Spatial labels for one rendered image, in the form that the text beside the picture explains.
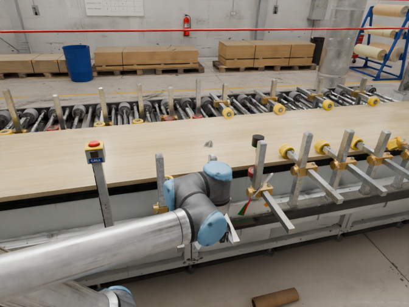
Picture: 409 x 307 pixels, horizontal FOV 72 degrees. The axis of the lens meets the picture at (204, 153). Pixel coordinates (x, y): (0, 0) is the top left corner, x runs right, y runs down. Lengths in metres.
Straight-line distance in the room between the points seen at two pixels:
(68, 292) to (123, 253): 0.31
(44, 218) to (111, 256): 1.12
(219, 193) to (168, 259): 1.28
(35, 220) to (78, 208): 0.22
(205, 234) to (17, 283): 0.38
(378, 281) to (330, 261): 0.33
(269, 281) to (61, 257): 1.78
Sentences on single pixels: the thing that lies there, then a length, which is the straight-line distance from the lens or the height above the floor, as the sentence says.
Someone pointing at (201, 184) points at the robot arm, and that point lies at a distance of 0.82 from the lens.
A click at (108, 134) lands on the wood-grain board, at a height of 0.90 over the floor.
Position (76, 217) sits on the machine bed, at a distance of 1.72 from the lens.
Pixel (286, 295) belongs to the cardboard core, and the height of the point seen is 0.08.
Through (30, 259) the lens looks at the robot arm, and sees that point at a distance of 0.65.
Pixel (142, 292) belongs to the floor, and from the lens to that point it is 2.16.
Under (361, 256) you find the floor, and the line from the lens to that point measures 2.65.
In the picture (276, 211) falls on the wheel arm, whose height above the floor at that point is 0.86.
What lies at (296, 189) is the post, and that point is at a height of 0.83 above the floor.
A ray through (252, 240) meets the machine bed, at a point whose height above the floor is 0.18.
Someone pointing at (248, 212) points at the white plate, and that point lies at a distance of 1.59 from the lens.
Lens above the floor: 1.77
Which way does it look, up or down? 30 degrees down
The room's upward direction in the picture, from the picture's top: 1 degrees clockwise
